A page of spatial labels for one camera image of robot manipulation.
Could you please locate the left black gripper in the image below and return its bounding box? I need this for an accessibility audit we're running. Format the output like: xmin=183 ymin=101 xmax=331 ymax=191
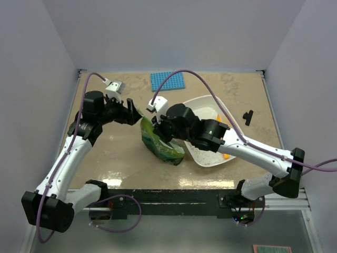
xmin=98 ymin=94 xmax=143 ymax=125

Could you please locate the green litter bag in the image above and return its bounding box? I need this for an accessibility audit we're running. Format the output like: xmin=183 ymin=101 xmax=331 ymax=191
xmin=138 ymin=110 xmax=185 ymax=166

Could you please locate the white litter box tray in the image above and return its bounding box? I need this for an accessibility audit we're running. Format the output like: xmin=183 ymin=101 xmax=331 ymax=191
xmin=183 ymin=95 xmax=235 ymax=168

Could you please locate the orange plastic scoop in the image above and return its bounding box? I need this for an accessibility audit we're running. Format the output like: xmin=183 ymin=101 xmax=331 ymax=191
xmin=216 ymin=114 xmax=230 ymax=160

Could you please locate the black bag clip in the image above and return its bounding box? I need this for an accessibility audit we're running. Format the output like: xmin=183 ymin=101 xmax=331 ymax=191
xmin=242 ymin=110 xmax=254 ymax=126

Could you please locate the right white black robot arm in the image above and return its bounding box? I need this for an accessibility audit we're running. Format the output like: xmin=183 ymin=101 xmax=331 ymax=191
xmin=147 ymin=103 xmax=305 ymax=207

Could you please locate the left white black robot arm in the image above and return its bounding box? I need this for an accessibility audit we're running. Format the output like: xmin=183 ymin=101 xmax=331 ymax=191
xmin=21 ymin=91 xmax=142 ymax=233

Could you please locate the blue studded plate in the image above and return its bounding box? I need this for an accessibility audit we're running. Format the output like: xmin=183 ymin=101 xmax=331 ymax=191
xmin=150 ymin=72 xmax=185 ymax=92

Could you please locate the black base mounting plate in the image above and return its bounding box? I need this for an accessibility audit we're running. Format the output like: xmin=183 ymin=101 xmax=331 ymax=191
xmin=88 ymin=188 xmax=266 ymax=221

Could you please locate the pink green board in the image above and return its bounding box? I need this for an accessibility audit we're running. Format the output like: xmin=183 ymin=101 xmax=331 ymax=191
xmin=253 ymin=245 xmax=292 ymax=253

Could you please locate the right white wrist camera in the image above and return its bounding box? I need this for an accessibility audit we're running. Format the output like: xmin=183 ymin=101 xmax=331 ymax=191
xmin=146 ymin=96 xmax=169 ymax=124

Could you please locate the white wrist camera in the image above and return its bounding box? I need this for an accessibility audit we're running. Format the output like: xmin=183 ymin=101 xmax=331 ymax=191
xmin=146 ymin=96 xmax=169 ymax=124
xmin=103 ymin=79 xmax=125 ymax=103

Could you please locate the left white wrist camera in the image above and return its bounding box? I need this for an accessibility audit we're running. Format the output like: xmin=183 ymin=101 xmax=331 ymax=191
xmin=103 ymin=79 xmax=125 ymax=103

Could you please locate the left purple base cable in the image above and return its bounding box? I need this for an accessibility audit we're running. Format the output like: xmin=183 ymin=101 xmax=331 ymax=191
xmin=88 ymin=196 xmax=143 ymax=233

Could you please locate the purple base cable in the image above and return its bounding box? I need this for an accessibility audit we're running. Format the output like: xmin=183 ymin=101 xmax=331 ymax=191
xmin=88 ymin=196 xmax=143 ymax=233
xmin=236 ymin=200 xmax=269 ymax=227

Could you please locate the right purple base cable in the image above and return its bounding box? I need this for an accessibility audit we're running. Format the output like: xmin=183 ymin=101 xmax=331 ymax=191
xmin=236 ymin=200 xmax=269 ymax=227

